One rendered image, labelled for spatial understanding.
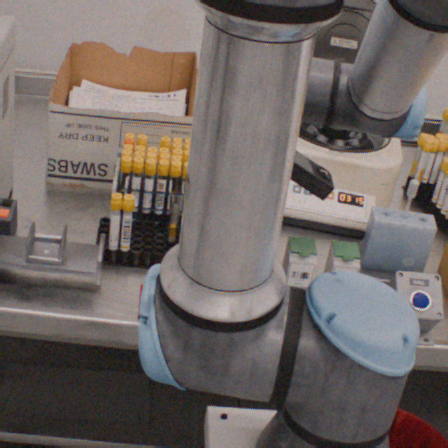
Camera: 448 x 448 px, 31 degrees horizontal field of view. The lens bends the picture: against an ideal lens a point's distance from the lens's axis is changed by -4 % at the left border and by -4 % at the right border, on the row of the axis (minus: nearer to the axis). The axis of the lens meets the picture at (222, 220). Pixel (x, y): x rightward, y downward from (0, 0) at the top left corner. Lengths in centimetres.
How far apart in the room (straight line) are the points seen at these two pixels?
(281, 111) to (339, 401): 29
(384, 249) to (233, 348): 56
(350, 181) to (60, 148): 48
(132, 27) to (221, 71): 103
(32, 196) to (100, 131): 15
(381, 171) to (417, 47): 68
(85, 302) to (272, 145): 57
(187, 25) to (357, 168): 47
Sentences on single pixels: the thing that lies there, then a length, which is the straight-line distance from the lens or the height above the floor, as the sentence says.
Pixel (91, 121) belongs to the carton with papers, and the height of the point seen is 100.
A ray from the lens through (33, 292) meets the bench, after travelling 116.
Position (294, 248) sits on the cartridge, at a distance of 119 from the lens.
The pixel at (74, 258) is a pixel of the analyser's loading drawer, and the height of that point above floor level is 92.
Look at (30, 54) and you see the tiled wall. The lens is 168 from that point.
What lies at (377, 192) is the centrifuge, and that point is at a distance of 139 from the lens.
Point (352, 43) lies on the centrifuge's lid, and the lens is 162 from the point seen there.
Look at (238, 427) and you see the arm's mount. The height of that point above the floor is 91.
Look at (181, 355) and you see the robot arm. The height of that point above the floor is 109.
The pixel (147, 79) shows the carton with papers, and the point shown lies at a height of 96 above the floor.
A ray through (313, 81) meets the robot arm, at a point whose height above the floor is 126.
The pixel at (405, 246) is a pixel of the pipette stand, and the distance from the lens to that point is 127.
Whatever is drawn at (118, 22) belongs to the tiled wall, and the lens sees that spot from 163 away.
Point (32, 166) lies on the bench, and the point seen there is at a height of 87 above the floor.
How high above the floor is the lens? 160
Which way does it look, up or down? 32 degrees down
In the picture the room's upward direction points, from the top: 9 degrees clockwise
